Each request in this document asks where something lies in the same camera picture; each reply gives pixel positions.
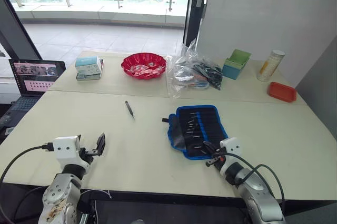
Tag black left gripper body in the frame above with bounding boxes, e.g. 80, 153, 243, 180
78, 147, 100, 164

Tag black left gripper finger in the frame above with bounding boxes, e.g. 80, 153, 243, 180
95, 132, 106, 152
98, 137, 108, 158

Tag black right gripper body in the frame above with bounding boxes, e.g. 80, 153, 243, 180
210, 147, 227, 170

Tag blue black tool roll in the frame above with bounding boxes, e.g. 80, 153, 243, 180
167, 105, 230, 161

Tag black slim tweezers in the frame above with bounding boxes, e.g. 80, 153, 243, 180
124, 100, 136, 121

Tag grey flat tin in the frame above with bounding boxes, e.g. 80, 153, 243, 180
75, 59, 105, 82

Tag black panel under table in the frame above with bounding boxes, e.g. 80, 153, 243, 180
78, 189, 250, 224

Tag black tools bundle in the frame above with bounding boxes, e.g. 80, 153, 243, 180
193, 60, 224, 91

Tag clear plastic bag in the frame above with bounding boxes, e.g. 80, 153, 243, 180
166, 38, 224, 100

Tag white light-blue carton box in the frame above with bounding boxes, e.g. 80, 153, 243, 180
75, 56, 104, 77

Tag white red wrapped packets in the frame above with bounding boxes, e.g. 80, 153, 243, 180
130, 62, 164, 77

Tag teal box with green lid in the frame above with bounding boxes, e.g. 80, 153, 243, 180
221, 48, 252, 80

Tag red plastic scalloped bowl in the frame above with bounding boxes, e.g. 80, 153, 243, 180
121, 52, 167, 80

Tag orange rectangular tray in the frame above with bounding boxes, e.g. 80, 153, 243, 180
266, 81, 298, 103

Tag dark grey laptop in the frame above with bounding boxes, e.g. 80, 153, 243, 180
7, 58, 66, 121

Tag white yellow cylindrical canister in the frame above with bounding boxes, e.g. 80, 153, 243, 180
256, 49, 286, 83

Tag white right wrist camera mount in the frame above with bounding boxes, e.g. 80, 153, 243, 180
219, 137, 242, 157

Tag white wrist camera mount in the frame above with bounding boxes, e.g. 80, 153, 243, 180
53, 135, 91, 169
219, 137, 242, 157

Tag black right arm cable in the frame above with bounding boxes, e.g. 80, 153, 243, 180
214, 151, 285, 205

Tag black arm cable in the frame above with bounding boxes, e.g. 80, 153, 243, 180
0, 142, 55, 186
214, 151, 285, 205

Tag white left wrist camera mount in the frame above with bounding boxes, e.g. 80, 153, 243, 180
53, 135, 91, 169

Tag thin white wire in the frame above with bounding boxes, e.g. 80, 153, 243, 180
80, 188, 113, 224

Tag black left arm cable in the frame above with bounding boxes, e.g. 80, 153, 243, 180
0, 142, 55, 186

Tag black window frame pillar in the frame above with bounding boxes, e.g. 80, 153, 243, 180
182, 0, 213, 49

